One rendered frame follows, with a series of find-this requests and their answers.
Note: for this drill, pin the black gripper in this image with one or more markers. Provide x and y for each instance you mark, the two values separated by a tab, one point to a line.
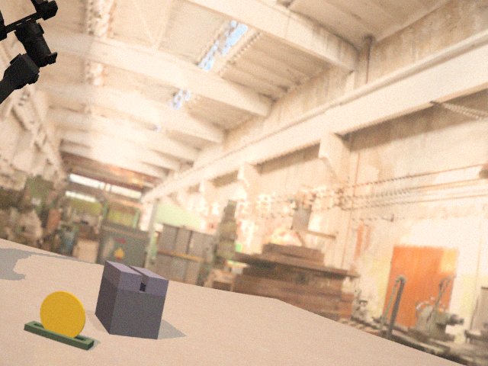
28	30

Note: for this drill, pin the gold coin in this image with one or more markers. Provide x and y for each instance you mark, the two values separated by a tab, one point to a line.
62	312

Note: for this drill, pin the dark green slotted holder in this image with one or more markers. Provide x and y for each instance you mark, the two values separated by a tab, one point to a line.
78	341

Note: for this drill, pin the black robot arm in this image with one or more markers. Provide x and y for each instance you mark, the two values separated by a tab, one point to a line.
25	68

